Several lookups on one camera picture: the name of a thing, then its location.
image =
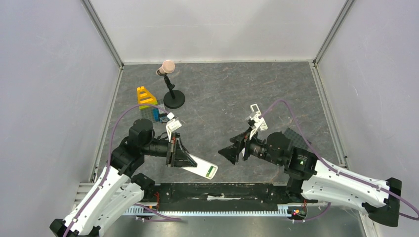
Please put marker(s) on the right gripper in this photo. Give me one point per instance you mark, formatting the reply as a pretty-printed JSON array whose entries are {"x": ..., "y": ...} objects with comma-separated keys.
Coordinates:
[{"x": 244, "y": 150}]

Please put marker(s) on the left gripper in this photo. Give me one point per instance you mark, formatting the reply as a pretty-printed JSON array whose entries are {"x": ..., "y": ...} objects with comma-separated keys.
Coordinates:
[{"x": 180, "y": 157}]

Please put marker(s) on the white grey remote control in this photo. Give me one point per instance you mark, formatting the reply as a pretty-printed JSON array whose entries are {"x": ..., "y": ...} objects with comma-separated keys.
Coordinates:
[{"x": 202, "y": 167}]

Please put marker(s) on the green battery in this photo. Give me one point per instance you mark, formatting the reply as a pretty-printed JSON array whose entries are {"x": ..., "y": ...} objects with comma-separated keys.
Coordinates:
[{"x": 212, "y": 171}]

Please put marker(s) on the long white remote control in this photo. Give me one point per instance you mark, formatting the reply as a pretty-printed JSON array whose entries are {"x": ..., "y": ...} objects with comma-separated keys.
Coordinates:
[{"x": 259, "y": 123}]

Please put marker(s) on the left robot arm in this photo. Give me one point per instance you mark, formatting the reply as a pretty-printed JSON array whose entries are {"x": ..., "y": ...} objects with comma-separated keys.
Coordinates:
[{"x": 118, "y": 188}]

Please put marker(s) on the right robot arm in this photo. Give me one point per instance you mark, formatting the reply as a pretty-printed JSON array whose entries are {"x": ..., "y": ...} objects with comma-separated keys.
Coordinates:
[{"x": 311, "y": 178}]

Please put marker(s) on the blue toy brick block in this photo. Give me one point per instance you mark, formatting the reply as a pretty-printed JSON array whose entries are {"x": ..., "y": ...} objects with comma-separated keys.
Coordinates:
[{"x": 153, "y": 114}]

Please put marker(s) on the pink microphone on stand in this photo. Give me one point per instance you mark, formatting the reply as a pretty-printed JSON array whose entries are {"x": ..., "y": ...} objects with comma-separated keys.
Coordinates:
[{"x": 174, "y": 99}]

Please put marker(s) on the dark studded baseplate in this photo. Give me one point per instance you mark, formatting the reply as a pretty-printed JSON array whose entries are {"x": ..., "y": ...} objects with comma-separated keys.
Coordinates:
[{"x": 296, "y": 140}]

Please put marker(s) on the yellow toy brick tower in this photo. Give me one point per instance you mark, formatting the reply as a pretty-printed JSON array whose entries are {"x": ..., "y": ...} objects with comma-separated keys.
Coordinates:
[{"x": 144, "y": 97}]

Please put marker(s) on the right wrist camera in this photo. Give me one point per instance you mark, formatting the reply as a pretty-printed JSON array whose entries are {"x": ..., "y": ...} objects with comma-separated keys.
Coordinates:
[{"x": 252, "y": 131}]

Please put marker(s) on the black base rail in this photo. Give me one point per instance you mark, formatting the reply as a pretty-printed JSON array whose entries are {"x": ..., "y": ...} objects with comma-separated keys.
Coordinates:
[{"x": 220, "y": 196}]

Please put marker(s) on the white cable duct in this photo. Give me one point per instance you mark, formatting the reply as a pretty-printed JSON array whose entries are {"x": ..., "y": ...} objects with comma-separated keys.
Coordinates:
[{"x": 282, "y": 211}]

